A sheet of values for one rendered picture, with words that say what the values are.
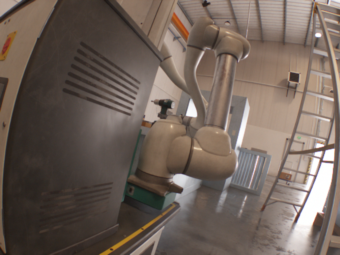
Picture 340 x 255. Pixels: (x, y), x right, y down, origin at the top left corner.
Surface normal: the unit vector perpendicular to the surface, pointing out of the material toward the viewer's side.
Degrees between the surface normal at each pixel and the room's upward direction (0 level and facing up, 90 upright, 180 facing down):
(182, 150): 82
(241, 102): 90
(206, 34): 112
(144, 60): 90
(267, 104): 90
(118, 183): 90
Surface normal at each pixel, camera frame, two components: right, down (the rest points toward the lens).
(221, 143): 0.25, -0.21
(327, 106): -0.46, -0.17
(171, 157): 0.11, 0.00
